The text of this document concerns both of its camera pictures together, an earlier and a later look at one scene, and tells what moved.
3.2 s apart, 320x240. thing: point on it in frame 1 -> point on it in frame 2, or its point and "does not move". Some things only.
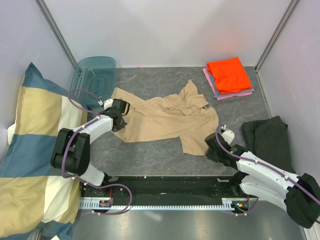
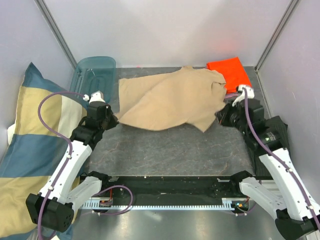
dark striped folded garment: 269,139 does not move
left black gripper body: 122,124 -> 109,121
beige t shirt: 185,116 -> 165,100
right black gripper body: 212,155 -> 231,117
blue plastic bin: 93,81 does not move
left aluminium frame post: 55,30 does not move
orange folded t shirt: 229,75 does not move
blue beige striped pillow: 36,201 does not move
